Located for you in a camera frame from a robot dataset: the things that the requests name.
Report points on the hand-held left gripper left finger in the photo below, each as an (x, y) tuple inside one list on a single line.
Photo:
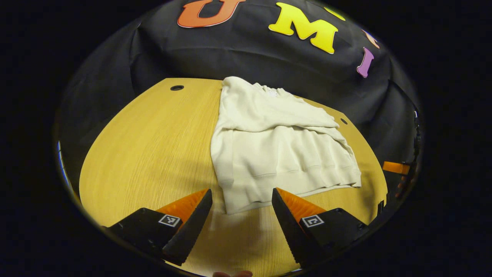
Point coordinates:
[(192, 227)]

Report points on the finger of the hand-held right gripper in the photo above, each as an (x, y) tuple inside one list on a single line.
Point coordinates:
[(396, 167)]

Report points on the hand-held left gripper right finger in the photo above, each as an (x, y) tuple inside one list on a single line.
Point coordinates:
[(292, 231)]

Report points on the cream sweatshirt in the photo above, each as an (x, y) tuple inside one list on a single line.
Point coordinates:
[(269, 161)]

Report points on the black backdrop cloth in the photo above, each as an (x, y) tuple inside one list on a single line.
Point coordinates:
[(230, 61)]

